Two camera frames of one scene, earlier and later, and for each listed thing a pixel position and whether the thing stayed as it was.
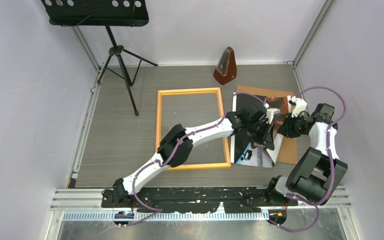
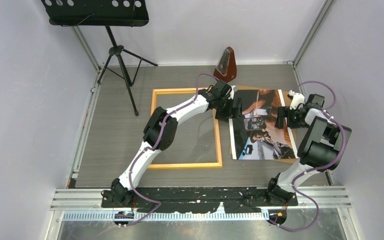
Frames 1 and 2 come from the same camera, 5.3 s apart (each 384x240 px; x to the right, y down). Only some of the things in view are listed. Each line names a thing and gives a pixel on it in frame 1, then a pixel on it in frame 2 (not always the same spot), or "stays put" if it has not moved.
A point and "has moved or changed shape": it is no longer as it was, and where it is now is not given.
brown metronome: x=226 y=70 stays put
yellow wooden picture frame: x=159 y=129 has moved or changed shape
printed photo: x=242 y=151 has moved or changed shape
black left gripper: x=268 y=139 to x=234 y=113
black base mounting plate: x=197 y=200 stays put
